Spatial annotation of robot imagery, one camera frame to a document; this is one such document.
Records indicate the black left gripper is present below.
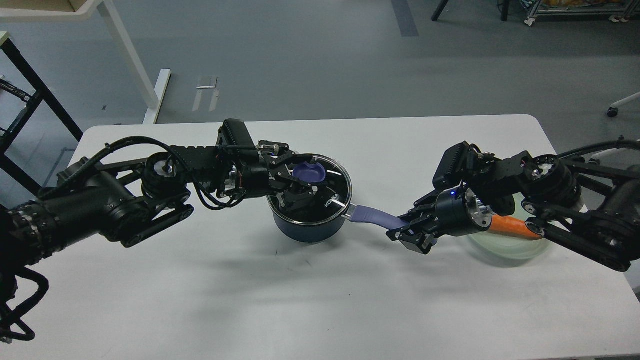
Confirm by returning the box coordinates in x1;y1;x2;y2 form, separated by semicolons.
239;141;318;211

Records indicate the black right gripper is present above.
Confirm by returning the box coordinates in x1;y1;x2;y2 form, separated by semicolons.
386;185;494;255

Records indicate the glass lid purple knob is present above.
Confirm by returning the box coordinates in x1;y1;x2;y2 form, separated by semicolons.
266;153;354;225

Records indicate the dark blue saucepan purple handle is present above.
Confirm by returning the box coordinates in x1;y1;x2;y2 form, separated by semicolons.
267;153;418;245

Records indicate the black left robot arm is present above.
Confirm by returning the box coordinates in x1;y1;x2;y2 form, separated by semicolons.
0;119;328;344

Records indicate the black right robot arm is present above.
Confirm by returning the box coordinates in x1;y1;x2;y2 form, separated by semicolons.
386;139;640;272

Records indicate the orange toy carrot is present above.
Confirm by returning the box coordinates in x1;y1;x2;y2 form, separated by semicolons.
488;215;543;241

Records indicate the translucent green plate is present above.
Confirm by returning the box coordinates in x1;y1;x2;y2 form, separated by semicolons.
465;195;555;261

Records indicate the black table leg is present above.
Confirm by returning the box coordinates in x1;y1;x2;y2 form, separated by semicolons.
430;0;450;22

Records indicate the white office chair base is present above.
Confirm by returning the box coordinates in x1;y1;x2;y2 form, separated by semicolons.
605;92;640;118

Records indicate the black metal rack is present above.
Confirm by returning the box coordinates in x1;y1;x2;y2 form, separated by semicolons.
0;31;83;196

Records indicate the metal wheeled cart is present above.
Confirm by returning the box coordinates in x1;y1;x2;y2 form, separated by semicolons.
522;0;639;27

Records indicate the white desk frame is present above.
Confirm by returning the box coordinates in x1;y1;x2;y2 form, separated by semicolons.
0;0;173;125

